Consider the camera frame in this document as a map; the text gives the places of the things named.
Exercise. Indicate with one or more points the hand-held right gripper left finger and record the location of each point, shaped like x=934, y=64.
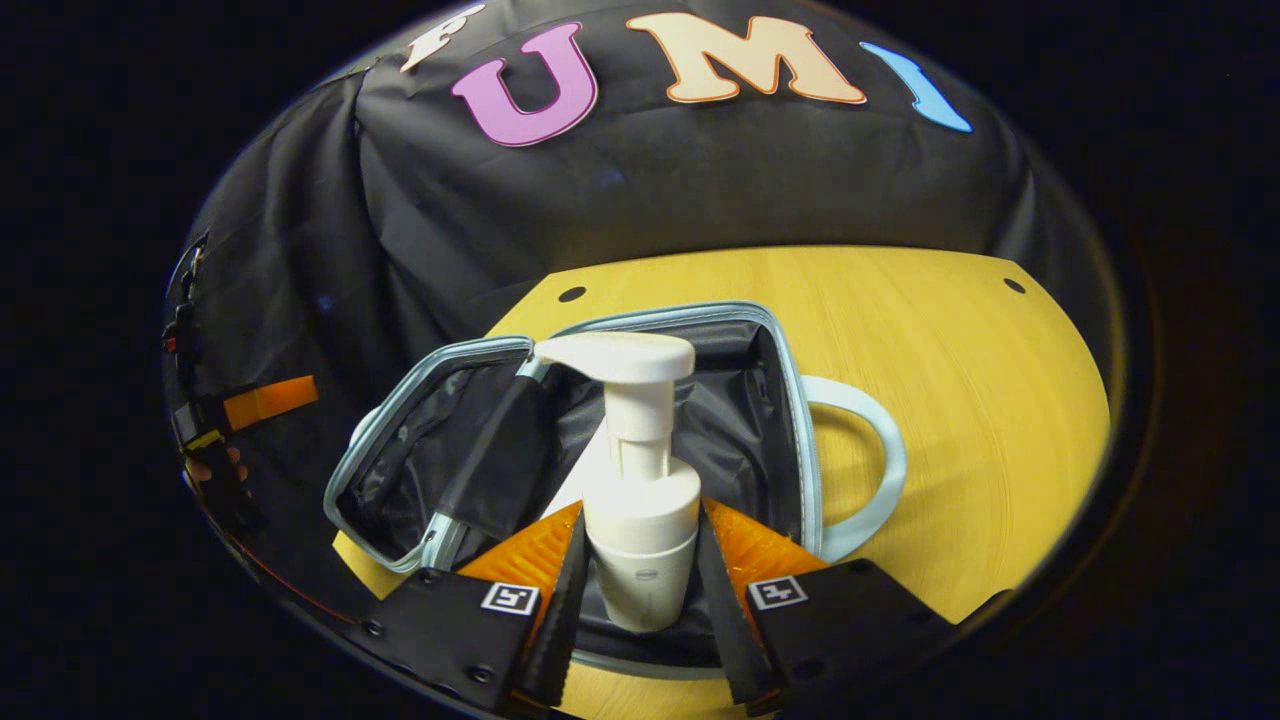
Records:
x=568, y=600

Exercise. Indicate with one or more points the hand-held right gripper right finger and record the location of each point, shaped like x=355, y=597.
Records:
x=722, y=610

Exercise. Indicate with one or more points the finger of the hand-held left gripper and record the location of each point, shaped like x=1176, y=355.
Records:
x=270, y=400

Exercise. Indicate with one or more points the light blue suitcase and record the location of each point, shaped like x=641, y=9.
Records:
x=740, y=420

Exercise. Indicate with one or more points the black backdrop cloth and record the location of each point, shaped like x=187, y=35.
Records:
x=700, y=180

